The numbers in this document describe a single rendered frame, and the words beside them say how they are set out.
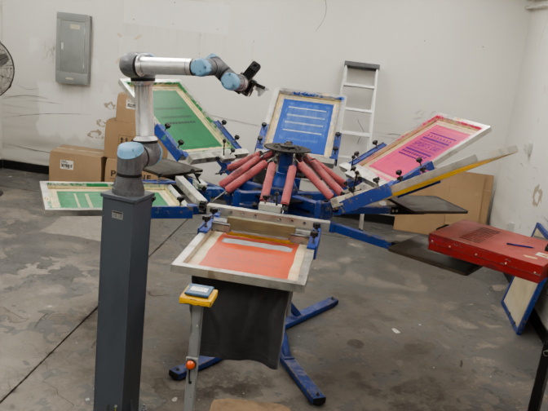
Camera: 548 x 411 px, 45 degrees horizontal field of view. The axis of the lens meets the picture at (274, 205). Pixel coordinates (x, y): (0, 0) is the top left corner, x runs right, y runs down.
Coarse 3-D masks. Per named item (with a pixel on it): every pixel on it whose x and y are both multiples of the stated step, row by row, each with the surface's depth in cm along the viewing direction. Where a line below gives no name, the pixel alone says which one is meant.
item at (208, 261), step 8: (224, 232) 345; (248, 240) 338; (256, 240) 339; (216, 248) 320; (232, 248) 323; (240, 248) 324; (248, 248) 325; (208, 256) 308; (216, 256) 309; (200, 264) 296; (208, 264) 298; (216, 264) 299; (224, 264) 300; (232, 264) 301
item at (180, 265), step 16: (192, 240) 317; (304, 256) 313; (176, 272) 284; (192, 272) 283; (208, 272) 282; (224, 272) 281; (240, 272) 283; (304, 272) 291; (272, 288) 280; (288, 288) 279; (304, 288) 280
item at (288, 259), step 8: (256, 248) 327; (296, 248) 334; (288, 256) 320; (288, 264) 309; (248, 272) 293; (256, 272) 295; (264, 272) 296; (272, 272) 297; (280, 272) 298; (288, 272) 299
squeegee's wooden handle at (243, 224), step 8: (232, 216) 339; (232, 224) 338; (240, 224) 337; (248, 224) 336; (256, 224) 336; (264, 224) 335; (272, 224) 335; (280, 224) 334; (288, 224) 336; (256, 232) 337; (264, 232) 336; (272, 232) 336; (280, 232) 335; (288, 232) 334
